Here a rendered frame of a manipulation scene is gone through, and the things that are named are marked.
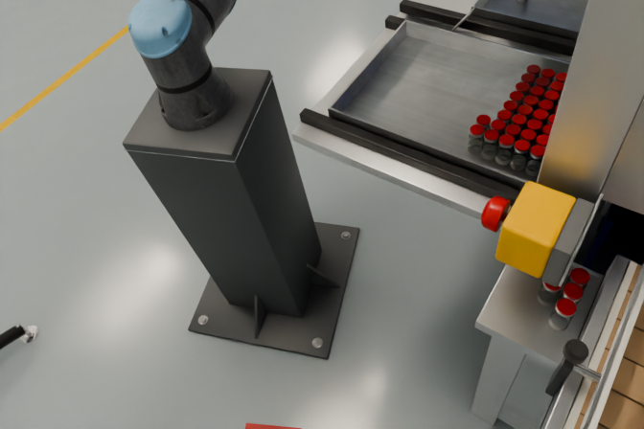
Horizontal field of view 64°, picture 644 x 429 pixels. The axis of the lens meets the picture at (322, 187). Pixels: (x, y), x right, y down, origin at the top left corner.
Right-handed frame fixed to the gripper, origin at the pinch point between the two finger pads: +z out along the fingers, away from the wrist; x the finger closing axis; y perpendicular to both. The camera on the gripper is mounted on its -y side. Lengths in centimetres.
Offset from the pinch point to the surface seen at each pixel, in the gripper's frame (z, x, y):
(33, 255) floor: 107, -150, -10
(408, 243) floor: 105, -12, -11
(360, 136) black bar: 15.1, -20.1, 22.8
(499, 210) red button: 3.4, -3.6, 45.5
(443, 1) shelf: 17.3, -4.3, -14.6
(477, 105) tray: 16.8, -1.2, 15.8
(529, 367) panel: 56, 8, 46
